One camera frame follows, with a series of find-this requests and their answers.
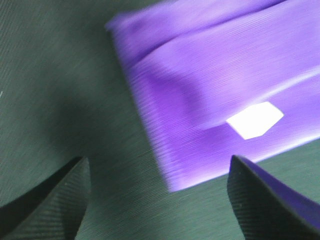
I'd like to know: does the purple microfiber towel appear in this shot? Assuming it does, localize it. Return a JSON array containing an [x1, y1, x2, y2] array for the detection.
[[105, 0, 320, 191]]

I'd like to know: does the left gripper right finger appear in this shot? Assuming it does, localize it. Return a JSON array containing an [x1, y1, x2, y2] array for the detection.
[[227, 155, 320, 240]]

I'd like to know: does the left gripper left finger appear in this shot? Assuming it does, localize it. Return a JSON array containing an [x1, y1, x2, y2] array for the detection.
[[0, 157, 91, 240]]

